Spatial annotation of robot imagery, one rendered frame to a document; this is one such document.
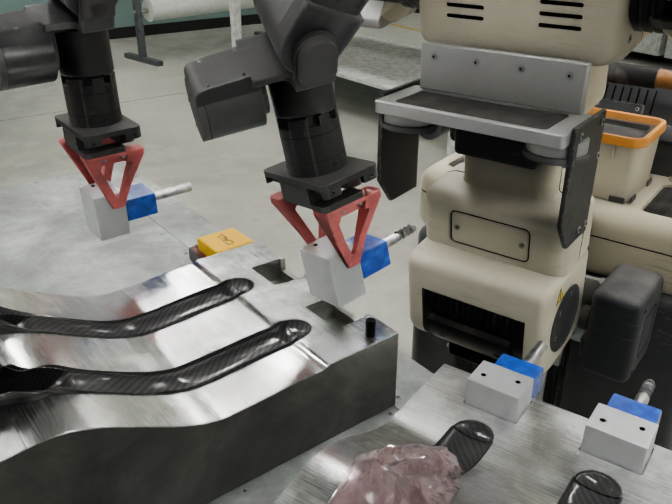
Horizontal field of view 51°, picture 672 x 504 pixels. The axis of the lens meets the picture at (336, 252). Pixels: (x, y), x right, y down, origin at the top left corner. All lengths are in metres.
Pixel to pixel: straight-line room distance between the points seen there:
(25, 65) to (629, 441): 0.66
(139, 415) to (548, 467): 0.33
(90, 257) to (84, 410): 0.54
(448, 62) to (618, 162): 0.41
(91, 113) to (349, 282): 0.34
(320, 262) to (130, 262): 0.44
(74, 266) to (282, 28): 0.61
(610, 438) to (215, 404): 0.33
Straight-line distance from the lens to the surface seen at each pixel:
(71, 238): 1.17
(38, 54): 0.80
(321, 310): 0.76
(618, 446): 0.64
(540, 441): 0.66
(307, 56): 0.57
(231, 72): 0.61
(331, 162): 0.65
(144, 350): 0.71
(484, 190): 1.03
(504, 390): 0.66
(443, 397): 0.69
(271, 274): 0.84
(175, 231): 1.14
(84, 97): 0.83
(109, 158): 0.83
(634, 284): 1.15
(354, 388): 0.70
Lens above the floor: 1.28
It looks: 27 degrees down
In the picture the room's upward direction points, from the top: straight up
